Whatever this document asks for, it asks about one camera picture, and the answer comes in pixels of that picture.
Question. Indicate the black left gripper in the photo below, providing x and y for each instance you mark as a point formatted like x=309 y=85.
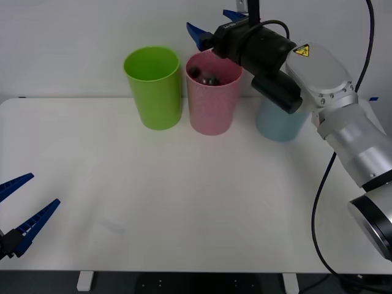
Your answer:
x=2 y=246

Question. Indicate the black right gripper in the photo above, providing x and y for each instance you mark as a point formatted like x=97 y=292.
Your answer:
x=232 y=38

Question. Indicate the dark-liquid bottle with black cap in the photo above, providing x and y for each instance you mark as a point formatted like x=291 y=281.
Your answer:
x=204 y=77

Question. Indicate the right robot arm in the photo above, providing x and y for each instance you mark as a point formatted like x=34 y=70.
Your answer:
x=337 y=92

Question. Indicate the pink bin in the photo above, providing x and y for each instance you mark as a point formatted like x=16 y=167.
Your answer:
x=211 y=107

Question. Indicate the green bin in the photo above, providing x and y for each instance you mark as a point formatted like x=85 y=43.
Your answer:
x=154 y=92

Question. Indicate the white table leg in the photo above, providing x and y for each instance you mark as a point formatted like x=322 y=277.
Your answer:
x=290 y=283
x=84 y=281

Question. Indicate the pale blue bin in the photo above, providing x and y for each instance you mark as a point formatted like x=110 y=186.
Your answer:
x=277 y=125

